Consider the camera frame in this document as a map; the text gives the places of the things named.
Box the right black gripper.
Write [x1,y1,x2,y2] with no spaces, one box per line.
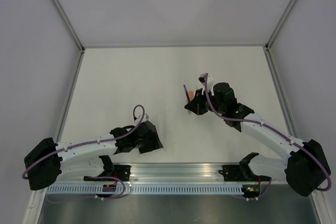
[186,87,225,115]

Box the purple pen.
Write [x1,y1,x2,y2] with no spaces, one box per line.
[183,84,191,103]

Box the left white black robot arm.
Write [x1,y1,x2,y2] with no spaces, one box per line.
[23,121,163,191]

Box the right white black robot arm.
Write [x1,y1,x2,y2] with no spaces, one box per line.
[185,74,332,197]

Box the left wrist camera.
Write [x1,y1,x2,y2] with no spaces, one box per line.
[133,113,149,124]

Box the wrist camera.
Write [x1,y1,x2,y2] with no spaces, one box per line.
[133,113,149,124]
[198,73,215,91]

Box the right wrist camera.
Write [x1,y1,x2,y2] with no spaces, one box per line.
[198,73,215,91]

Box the aluminium rail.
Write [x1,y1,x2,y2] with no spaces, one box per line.
[113,163,239,184]

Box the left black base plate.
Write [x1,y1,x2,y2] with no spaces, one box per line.
[83,165,131,182]

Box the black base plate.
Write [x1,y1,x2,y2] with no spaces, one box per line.
[218,164,270,182]
[83,165,131,182]

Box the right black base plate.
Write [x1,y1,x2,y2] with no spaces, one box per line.
[218,164,270,182]

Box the white slotted cable duct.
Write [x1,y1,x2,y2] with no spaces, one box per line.
[47,183,243,195]

